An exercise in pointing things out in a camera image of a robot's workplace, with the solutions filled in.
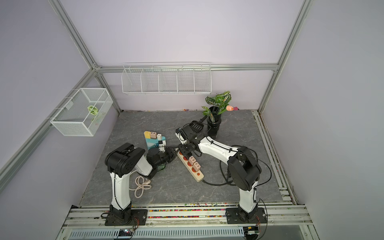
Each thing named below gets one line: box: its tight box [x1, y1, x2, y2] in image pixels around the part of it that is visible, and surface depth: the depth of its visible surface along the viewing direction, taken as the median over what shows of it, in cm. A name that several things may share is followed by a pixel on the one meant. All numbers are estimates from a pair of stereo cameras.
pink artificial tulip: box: [226, 105, 234, 112], surface depth 86 cm
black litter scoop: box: [189, 117, 207, 132], surface depth 114 cm
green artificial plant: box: [201, 91, 232, 123], surface depth 91 cm
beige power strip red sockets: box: [175, 148, 205, 182], surface depth 88 cm
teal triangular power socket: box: [145, 136, 166, 150], surface depth 101 cm
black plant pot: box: [207, 106, 222, 139], surface depth 104 cm
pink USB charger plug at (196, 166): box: [192, 161, 201, 172], surface depth 85 cm
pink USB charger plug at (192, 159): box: [188, 155, 197, 165], surface depth 87 cm
